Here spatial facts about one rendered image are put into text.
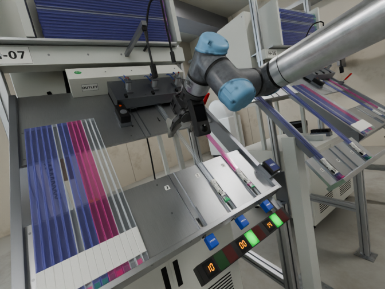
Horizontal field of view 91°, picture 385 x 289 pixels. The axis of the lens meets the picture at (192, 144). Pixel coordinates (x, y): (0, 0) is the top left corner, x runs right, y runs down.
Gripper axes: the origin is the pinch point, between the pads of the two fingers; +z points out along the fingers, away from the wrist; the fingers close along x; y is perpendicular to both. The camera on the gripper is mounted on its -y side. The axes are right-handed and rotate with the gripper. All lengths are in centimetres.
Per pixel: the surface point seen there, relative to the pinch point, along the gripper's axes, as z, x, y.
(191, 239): -6.7, 16.1, -32.7
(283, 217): -5.0, -14.2, -40.6
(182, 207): -3.0, 13.1, -24.5
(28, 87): 15, 44, 50
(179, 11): 75, -163, 279
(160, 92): -0.4, -1.2, 22.5
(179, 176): -1.3, 9.1, -15.5
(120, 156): 283, -27, 154
